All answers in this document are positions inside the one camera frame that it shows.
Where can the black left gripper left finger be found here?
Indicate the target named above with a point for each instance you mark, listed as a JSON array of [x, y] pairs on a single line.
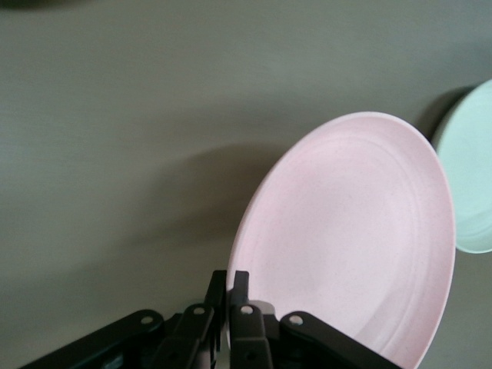
[[184, 338]]

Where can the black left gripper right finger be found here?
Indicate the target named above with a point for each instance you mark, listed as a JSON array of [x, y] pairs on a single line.
[[250, 342]]

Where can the pink plate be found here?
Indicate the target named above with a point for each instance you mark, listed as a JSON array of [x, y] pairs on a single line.
[[346, 238]]

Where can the brown table cover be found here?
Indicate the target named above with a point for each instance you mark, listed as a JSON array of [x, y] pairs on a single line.
[[115, 153]]

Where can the green plate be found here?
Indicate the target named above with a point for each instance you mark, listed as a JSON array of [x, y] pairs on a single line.
[[476, 173]]

